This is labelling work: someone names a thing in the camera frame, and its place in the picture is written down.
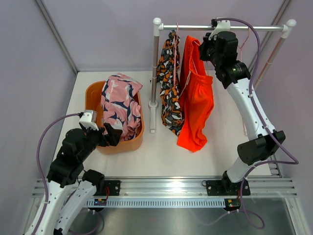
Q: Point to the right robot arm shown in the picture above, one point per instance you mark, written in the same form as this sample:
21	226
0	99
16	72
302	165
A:
221	50

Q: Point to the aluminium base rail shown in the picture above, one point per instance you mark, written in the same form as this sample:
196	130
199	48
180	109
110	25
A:
167	192

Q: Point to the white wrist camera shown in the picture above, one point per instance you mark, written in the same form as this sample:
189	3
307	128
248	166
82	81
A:
219	26
88	120

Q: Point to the black orange patterned shorts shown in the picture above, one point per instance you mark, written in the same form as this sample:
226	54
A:
171	114

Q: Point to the silver clothes rack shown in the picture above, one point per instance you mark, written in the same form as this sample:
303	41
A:
236	25

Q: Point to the pink hanger under patterned shorts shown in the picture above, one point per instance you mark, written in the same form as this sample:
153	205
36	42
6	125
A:
175	52

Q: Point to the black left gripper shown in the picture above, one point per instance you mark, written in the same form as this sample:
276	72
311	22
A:
113	137

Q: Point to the orange plastic basket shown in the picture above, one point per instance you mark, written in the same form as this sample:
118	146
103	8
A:
93	102

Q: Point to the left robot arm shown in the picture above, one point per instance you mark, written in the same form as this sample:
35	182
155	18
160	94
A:
63	183

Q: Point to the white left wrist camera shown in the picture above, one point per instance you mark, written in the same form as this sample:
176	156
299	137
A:
88	120

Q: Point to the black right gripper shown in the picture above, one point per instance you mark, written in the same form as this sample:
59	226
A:
202	48

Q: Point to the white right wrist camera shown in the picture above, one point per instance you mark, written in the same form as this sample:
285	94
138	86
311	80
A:
219	26

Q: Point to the pink navy patterned shorts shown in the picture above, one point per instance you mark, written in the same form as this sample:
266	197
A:
120	109

